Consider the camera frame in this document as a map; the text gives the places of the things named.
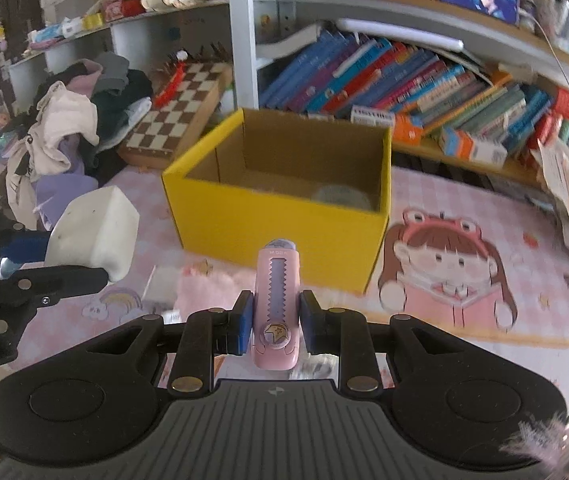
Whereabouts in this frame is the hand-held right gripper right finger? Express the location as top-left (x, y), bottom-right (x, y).
top-left (299, 289), bottom-right (471, 395)

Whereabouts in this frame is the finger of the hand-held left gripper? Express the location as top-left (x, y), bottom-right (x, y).
top-left (0, 204), bottom-right (52, 264)
top-left (0, 266), bottom-right (110, 312)

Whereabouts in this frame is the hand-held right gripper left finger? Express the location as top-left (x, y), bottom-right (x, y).
top-left (82, 290), bottom-right (255, 396)

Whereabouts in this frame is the pink retractable eraser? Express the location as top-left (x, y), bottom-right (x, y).
top-left (252, 238), bottom-right (305, 372)

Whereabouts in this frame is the pink plush toy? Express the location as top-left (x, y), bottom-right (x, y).
top-left (177, 264), bottom-right (256, 313)

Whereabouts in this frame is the white foam sponge block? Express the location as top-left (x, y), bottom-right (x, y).
top-left (47, 185), bottom-right (140, 284)

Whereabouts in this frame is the yellow cardboard box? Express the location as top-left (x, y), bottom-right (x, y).
top-left (162, 107), bottom-right (393, 295)

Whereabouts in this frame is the pink checked desktop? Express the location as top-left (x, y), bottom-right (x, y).
top-left (29, 160), bottom-right (569, 413)

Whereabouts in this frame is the small white packet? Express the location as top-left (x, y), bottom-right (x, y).
top-left (143, 265), bottom-right (185, 312)

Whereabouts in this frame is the pile of clothes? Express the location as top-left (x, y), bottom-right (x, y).
top-left (4, 51), bottom-right (156, 232)

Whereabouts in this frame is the beige tape roll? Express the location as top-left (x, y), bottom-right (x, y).
top-left (311, 184), bottom-right (373, 212)

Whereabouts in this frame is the wooden chessboard box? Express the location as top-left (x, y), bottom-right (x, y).
top-left (117, 61), bottom-right (234, 169)

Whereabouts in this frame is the white barcoded box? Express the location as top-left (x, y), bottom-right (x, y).
top-left (351, 105), bottom-right (396, 129)

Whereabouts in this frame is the red tassel ornament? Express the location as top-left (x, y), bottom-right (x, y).
top-left (152, 51), bottom-right (188, 109)

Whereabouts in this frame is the orange white small carton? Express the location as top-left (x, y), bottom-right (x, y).
top-left (438, 127), bottom-right (508, 167)

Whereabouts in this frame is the row of colourful books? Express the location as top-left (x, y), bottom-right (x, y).
top-left (258, 24), bottom-right (556, 157)

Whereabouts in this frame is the grey wooden shelf unit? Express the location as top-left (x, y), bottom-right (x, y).
top-left (4, 0), bottom-right (569, 188)

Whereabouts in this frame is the white lamp bar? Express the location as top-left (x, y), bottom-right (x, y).
top-left (336, 17), bottom-right (465, 54)

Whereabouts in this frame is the pink fluffy keychain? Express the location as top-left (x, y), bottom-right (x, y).
top-left (498, 399), bottom-right (569, 480)

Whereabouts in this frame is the white cable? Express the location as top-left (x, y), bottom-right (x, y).
top-left (518, 4), bottom-right (569, 107)

